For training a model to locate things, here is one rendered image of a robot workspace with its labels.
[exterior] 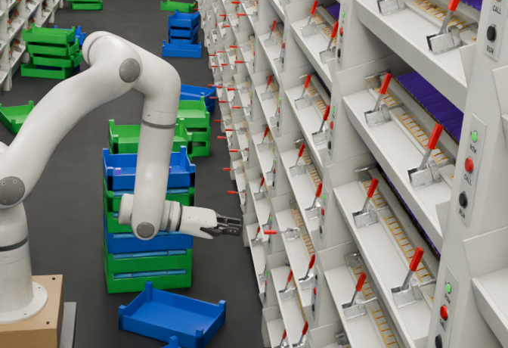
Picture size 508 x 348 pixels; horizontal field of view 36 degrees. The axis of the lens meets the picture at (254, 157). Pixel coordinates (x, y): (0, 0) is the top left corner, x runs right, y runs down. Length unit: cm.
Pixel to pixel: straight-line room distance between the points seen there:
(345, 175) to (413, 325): 51
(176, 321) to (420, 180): 172
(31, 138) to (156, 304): 109
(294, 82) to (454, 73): 130
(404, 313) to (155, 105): 103
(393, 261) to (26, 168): 93
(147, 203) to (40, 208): 156
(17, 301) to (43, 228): 132
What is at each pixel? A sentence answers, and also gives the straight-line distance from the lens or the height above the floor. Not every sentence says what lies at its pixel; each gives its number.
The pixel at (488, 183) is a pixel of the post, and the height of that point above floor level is 118.
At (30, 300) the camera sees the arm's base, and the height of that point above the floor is 40.
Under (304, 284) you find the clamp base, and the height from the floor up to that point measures 50.
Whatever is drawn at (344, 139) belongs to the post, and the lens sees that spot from 158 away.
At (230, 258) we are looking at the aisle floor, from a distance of 314.
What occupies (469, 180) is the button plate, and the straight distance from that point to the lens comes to 93.
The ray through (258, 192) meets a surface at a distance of 294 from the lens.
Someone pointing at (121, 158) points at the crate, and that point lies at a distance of 289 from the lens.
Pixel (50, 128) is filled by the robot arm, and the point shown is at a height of 86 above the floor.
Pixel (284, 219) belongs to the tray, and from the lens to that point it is 235.
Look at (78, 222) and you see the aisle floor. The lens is 342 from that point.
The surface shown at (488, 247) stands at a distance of 92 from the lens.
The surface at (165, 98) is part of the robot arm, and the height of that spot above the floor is 90.
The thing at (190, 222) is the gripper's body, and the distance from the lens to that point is 214.
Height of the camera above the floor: 149
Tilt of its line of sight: 21 degrees down
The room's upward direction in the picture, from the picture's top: 4 degrees clockwise
